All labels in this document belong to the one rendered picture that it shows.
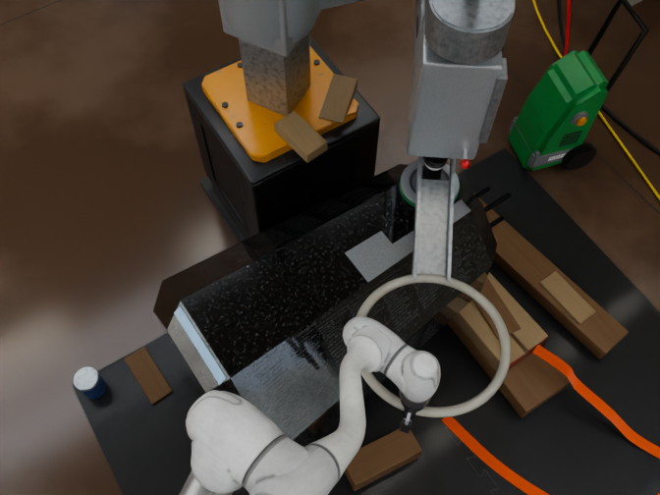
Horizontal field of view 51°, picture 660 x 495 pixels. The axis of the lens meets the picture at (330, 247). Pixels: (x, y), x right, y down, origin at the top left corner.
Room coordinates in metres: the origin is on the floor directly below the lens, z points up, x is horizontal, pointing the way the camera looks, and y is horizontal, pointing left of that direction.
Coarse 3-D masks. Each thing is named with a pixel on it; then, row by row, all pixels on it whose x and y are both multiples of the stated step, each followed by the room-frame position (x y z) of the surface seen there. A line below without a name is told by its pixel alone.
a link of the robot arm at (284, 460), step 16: (272, 448) 0.33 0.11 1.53; (288, 448) 0.33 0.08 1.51; (304, 448) 0.34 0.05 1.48; (320, 448) 0.34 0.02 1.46; (256, 464) 0.30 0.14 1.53; (272, 464) 0.29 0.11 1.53; (288, 464) 0.30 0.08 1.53; (304, 464) 0.30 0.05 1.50; (320, 464) 0.30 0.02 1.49; (256, 480) 0.27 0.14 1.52; (272, 480) 0.26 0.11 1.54; (288, 480) 0.26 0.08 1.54; (304, 480) 0.27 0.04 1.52; (320, 480) 0.27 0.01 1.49; (336, 480) 0.28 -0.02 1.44
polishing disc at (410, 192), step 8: (408, 168) 1.51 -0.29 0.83; (416, 168) 1.51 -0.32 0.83; (448, 168) 1.51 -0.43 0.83; (408, 176) 1.47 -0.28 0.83; (416, 176) 1.47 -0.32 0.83; (448, 176) 1.48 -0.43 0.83; (456, 176) 1.48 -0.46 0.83; (408, 184) 1.44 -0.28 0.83; (456, 184) 1.44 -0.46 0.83; (408, 192) 1.40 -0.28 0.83; (456, 192) 1.40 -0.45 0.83
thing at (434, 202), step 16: (416, 192) 1.30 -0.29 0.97; (432, 192) 1.32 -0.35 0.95; (448, 192) 1.32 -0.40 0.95; (416, 208) 1.24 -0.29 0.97; (432, 208) 1.27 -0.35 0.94; (448, 208) 1.26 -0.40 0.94; (416, 224) 1.19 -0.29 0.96; (432, 224) 1.21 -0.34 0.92; (448, 224) 1.20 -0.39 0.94; (416, 240) 1.14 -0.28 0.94; (432, 240) 1.16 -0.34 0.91; (448, 240) 1.14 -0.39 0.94; (416, 256) 1.09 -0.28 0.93; (432, 256) 1.11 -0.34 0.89; (448, 256) 1.09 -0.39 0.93; (416, 272) 1.06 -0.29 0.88; (432, 272) 1.06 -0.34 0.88; (448, 272) 1.04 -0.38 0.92
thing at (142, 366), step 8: (136, 352) 1.09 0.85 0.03; (144, 352) 1.09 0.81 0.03; (128, 360) 1.05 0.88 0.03; (136, 360) 1.05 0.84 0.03; (144, 360) 1.05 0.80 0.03; (152, 360) 1.05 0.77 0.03; (136, 368) 1.01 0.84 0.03; (144, 368) 1.01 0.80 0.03; (152, 368) 1.01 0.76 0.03; (136, 376) 0.98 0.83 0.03; (144, 376) 0.98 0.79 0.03; (152, 376) 0.98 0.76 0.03; (160, 376) 0.98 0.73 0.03; (144, 384) 0.94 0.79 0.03; (152, 384) 0.94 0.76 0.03; (160, 384) 0.94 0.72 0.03; (168, 384) 0.94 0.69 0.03; (144, 392) 0.91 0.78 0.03; (152, 392) 0.91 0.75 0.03; (160, 392) 0.91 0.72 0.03; (168, 392) 0.91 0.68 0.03; (152, 400) 0.87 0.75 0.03
